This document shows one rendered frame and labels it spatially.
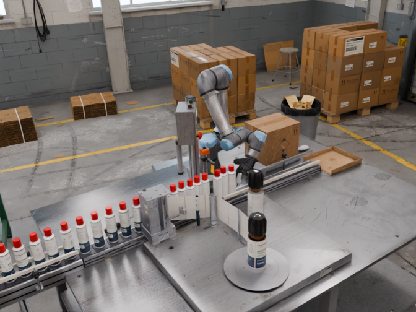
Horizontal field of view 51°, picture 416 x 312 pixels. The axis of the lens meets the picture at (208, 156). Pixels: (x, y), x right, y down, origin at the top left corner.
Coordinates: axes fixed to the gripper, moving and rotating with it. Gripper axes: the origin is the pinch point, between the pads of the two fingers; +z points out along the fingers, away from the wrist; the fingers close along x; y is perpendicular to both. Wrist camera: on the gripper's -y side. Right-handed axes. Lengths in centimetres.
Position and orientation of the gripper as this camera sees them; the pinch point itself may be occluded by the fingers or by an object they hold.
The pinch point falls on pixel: (236, 184)
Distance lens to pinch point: 262.1
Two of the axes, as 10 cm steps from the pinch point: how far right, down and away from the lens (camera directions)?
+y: 5.5, 3.5, -7.6
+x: 7.4, 2.1, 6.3
